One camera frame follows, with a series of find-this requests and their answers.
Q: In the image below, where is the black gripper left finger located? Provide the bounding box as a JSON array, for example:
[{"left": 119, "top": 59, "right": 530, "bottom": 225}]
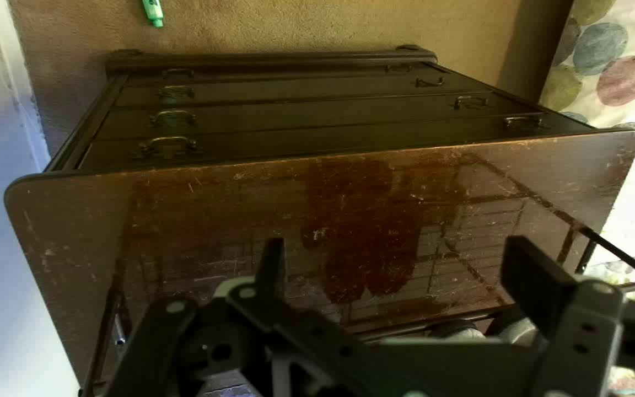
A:
[{"left": 104, "top": 235, "right": 380, "bottom": 397}]

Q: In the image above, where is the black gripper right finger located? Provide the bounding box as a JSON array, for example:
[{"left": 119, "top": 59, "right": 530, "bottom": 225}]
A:
[{"left": 498, "top": 234, "right": 635, "bottom": 397}]

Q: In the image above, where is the dark wooden dresser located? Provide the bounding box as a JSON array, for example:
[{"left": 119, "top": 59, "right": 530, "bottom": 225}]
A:
[{"left": 4, "top": 43, "right": 635, "bottom": 393}]

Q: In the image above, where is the bed with dotted bedspread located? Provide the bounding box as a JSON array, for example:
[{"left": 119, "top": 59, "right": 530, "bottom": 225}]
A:
[{"left": 541, "top": 0, "right": 635, "bottom": 135}]

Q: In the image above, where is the small green object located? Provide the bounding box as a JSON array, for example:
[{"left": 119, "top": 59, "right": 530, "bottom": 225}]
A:
[{"left": 139, "top": 0, "right": 168, "bottom": 31}]

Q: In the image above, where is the black wire shoe rack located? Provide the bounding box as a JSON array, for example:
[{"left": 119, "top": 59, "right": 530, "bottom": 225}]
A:
[{"left": 77, "top": 149, "right": 635, "bottom": 397}]

